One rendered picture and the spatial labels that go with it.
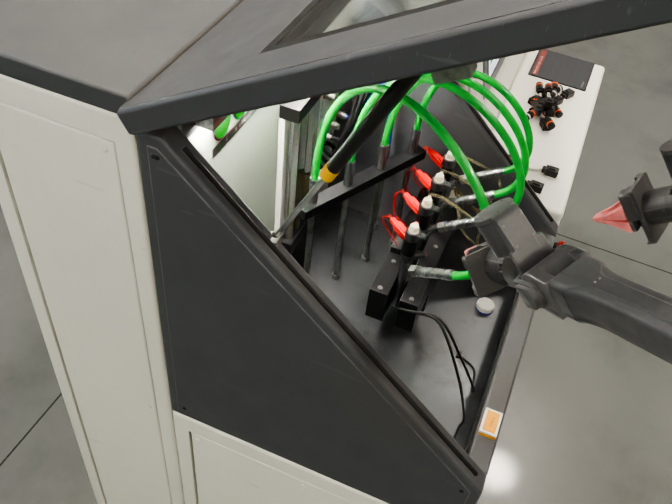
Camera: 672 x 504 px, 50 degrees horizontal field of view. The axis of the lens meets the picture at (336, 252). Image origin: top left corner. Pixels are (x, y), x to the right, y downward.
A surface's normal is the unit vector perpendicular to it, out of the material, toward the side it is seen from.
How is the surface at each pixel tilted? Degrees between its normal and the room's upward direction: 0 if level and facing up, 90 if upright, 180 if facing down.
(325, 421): 90
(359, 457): 90
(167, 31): 0
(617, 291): 40
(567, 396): 0
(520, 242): 46
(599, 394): 0
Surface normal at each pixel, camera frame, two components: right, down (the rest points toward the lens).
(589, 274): -0.50, -0.78
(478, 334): 0.09, -0.69
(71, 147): -0.38, 0.64
